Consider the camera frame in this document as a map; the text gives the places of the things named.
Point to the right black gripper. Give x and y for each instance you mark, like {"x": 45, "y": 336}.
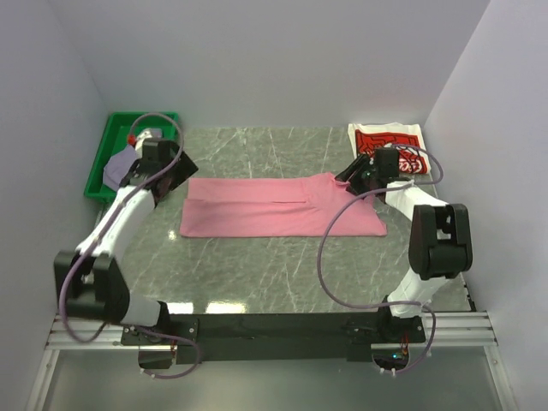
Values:
{"x": 360, "y": 163}

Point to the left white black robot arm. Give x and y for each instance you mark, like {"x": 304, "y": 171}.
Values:
{"x": 89, "y": 281}

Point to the pink t-shirt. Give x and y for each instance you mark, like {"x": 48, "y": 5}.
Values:
{"x": 262, "y": 207}

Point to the folded red white Coca-Cola t-shirt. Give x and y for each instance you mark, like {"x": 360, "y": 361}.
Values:
{"x": 366, "y": 138}

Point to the lavender t-shirt in bin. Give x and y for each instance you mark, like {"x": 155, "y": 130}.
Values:
{"x": 119, "y": 165}

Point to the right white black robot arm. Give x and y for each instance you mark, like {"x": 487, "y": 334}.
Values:
{"x": 440, "y": 245}

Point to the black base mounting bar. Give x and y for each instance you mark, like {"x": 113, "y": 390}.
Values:
{"x": 276, "y": 336}

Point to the green plastic bin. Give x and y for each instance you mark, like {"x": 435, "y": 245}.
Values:
{"x": 114, "y": 140}

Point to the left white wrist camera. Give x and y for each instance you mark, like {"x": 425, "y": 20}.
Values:
{"x": 136, "y": 141}

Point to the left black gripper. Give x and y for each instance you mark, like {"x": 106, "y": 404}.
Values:
{"x": 185, "y": 169}

